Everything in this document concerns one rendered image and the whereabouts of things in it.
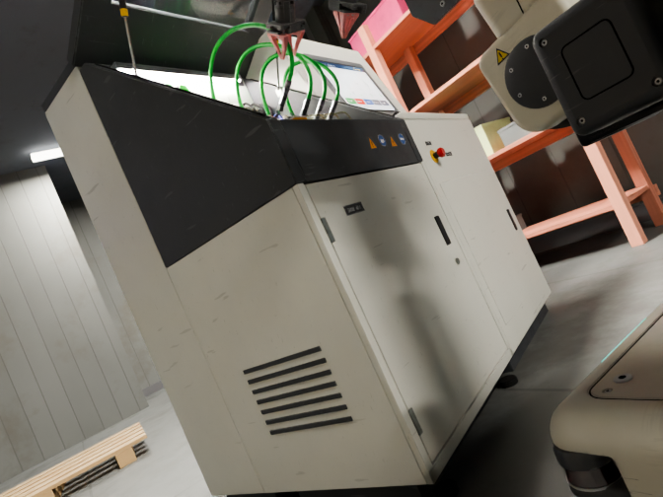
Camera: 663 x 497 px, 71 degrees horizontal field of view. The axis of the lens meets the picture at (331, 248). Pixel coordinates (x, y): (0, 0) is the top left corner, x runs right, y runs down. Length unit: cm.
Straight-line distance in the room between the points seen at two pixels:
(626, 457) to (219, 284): 97
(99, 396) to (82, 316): 93
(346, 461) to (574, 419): 66
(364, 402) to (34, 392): 519
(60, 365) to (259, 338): 491
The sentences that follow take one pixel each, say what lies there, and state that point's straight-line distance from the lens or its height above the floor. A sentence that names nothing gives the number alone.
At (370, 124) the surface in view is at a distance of 144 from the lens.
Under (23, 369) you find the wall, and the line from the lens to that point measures 607.
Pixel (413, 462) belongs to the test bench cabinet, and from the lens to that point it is 114.
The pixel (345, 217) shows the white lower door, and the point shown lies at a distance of 112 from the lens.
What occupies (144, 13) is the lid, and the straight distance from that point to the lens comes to 172.
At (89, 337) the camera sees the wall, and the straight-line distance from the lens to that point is 607.
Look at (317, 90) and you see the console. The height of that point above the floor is 124.
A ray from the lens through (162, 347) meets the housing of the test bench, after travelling 161.
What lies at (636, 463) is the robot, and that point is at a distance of 70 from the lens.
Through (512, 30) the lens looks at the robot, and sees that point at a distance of 81.
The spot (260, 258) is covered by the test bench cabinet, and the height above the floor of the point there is 68.
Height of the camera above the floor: 59
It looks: 2 degrees up
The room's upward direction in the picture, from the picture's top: 25 degrees counter-clockwise
